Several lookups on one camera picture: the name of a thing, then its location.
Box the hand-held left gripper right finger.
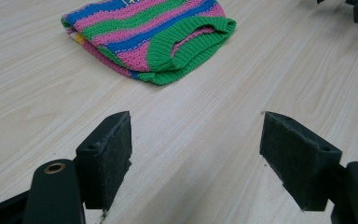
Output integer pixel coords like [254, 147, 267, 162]
[259, 110, 346, 212]

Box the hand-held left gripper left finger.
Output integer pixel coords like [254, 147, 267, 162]
[75, 110, 133, 211]

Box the striped knitted pet sweater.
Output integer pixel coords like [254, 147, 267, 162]
[60, 0, 238, 87]

